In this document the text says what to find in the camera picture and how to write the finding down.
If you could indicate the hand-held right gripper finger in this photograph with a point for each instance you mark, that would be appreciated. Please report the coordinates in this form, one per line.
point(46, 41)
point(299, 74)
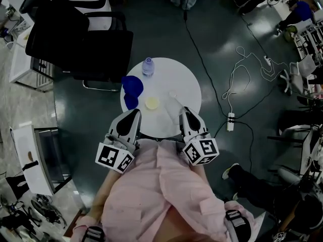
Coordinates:
point(202, 128)
point(183, 125)

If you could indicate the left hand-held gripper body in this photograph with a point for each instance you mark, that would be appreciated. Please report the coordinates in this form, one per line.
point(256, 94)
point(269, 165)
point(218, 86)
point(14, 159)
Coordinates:
point(108, 156)

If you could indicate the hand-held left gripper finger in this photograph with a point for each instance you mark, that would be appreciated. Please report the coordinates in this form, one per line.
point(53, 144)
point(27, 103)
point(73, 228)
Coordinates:
point(114, 127)
point(136, 132)

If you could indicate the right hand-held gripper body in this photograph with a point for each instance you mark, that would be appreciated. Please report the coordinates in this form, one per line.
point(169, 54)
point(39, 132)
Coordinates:
point(204, 150)

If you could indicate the yellow plastic cup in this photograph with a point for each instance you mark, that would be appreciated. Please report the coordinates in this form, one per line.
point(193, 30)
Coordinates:
point(152, 103)

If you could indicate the person's left forearm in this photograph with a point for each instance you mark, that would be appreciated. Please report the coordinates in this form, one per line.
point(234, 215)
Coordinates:
point(101, 198)

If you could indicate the person's right forearm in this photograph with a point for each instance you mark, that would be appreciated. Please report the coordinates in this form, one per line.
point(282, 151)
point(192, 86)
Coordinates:
point(200, 171)

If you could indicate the white power strip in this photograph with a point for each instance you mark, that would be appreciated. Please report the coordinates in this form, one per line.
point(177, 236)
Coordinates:
point(230, 121)
point(267, 60)

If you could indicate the blue cloth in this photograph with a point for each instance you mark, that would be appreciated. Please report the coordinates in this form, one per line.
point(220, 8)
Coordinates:
point(131, 91)

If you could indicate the person's pink shirt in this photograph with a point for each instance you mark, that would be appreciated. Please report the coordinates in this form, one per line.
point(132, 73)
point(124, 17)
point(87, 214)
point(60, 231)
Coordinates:
point(156, 198)

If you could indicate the clear plastic water bottle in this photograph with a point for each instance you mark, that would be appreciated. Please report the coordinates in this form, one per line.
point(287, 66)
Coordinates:
point(148, 68)

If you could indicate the white side table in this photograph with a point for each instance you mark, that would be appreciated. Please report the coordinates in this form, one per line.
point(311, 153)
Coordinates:
point(35, 160)

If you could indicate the black office chair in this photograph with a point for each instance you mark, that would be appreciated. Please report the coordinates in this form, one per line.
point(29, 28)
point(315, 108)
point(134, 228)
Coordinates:
point(80, 47)

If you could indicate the black equipment pile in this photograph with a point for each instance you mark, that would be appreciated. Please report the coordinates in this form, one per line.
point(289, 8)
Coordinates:
point(27, 215)

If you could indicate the white swivel chair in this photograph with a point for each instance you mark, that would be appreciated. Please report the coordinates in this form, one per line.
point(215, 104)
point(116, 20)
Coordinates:
point(299, 72)

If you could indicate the green bag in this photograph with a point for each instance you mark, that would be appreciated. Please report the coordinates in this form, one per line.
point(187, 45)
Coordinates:
point(290, 33)

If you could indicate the white black-trimmed machine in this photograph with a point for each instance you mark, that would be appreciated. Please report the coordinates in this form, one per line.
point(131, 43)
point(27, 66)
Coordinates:
point(75, 1)

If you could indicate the white metal-frame table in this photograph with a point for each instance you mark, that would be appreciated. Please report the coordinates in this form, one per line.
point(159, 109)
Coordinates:
point(21, 64)

